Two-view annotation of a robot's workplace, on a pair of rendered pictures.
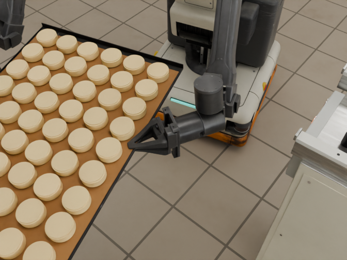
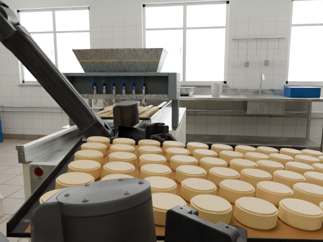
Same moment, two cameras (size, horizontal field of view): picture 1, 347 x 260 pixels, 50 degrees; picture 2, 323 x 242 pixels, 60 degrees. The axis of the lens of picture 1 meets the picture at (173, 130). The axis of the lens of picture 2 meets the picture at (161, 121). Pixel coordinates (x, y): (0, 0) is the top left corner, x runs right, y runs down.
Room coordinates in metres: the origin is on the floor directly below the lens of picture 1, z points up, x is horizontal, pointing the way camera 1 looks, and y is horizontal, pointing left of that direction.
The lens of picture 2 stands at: (0.83, 0.63, 1.15)
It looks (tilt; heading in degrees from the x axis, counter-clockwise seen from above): 9 degrees down; 240
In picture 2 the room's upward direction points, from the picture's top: straight up
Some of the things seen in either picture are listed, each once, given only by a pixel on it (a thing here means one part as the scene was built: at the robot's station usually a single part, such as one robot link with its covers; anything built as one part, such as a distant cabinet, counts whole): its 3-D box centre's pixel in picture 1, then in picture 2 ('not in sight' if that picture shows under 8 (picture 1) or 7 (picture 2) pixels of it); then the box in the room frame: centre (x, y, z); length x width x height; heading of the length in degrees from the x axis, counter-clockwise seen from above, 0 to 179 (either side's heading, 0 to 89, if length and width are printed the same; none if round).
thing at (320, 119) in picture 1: (315, 134); (62, 182); (0.65, -0.39, 0.77); 0.24 x 0.04 x 0.14; 142
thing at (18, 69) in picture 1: (18, 69); (165, 208); (0.67, 0.36, 0.99); 0.05 x 0.05 x 0.02
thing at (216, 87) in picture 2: not in sight; (217, 89); (-1.92, -2.51, 0.98); 0.18 x 0.14 x 0.20; 91
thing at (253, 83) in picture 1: (210, 76); not in sight; (1.55, -0.21, 0.16); 0.67 x 0.64 x 0.25; 156
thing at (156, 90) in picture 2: not in sight; (123, 99); (0.12, -1.08, 1.01); 0.72 x 0.33 x 0.34; 142
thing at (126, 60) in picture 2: not in sight; (123, 61); (0.12, -1.08, 1.25); 0.56 x 0.29 x 0.14; 142
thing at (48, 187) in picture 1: (48, 187); (256, 159); (0.36, 0.23, 0.97); 0.05 x 0.05 x 0.02
